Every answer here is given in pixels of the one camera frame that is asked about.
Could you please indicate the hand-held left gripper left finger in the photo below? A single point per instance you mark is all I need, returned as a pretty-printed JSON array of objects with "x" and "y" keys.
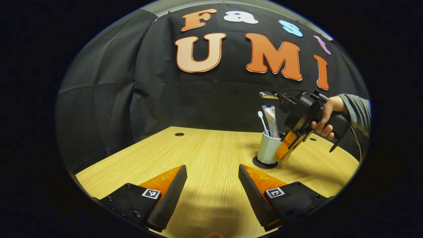
[{"x": 170, "y": 198}]

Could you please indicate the dark round coaster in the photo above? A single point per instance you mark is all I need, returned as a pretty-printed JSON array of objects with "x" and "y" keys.
[{"x": 256, "y": 162}]

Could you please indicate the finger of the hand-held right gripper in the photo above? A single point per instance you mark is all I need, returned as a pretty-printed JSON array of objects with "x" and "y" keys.
[
  {"x": 286, "y": 145},
  {"x": 296, "y": 147}
]

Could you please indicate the black backdrop cloth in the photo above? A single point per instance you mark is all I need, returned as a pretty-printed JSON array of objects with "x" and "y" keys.
[{"x": 132, "y": 82}]

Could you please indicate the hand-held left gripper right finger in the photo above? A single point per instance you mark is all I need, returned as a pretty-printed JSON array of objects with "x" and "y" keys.
[{"x": 252, "y": 198}]

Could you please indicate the white toothbrush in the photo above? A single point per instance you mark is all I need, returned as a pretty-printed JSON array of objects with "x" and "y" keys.
[{"x": 263, "y": 124}]

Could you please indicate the pale cup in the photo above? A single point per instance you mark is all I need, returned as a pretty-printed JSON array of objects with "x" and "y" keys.
[{"x": 267, "y": 150}]

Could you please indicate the white toothpaste tube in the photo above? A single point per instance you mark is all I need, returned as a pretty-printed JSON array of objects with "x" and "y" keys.
[{"x": 271, "y": 120}]

